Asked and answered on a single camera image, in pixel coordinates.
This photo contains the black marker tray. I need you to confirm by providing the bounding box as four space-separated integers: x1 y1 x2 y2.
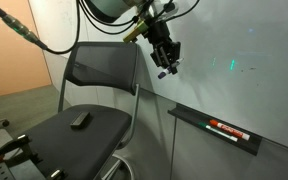
167 103 263 157

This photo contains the black mesh office chair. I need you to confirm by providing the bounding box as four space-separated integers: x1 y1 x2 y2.
17 41 142 180

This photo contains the grey cable with connector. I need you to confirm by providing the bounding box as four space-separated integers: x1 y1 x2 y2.
0 0 49 51

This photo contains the black bracket with silver bolt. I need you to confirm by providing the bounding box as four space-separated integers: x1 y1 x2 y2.
47 168 67 180

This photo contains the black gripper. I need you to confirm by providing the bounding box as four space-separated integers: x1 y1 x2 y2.
145 21 182 75

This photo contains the red whiteboard marker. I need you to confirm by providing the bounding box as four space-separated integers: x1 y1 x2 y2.
209 119 251 142

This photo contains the whiteboard panel with green writing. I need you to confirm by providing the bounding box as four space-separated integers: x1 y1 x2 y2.
83 0 288 155

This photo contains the black clamp mount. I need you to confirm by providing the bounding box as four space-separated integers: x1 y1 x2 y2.
0 134 44 180

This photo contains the thin green whiteboard marker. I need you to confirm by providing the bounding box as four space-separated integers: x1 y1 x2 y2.
198 122 239 143

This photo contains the marker with purple cap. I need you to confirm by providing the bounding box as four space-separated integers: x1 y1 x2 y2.
157 57 185 80

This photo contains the gold wrist camera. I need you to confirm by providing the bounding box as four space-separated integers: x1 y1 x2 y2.
122 18 152 44

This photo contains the black whiteboard eraser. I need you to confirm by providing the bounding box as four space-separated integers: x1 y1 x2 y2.
69 111 92 130

